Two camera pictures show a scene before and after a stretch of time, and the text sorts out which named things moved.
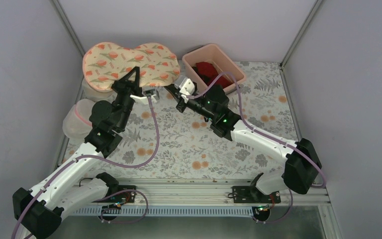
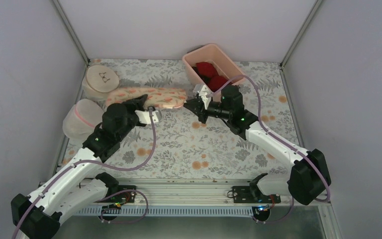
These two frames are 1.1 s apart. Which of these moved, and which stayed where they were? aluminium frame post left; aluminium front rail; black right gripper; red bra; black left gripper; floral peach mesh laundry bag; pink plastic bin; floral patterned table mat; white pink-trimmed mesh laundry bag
Moved: black left gripper; black right gripper; floral peach mesh laundry bag
Stayed: white pink-trimmed mesh laundry bag; aluminium front rail; pink plastic bin; floral patterned table mat; aluminium frame post left; red bra
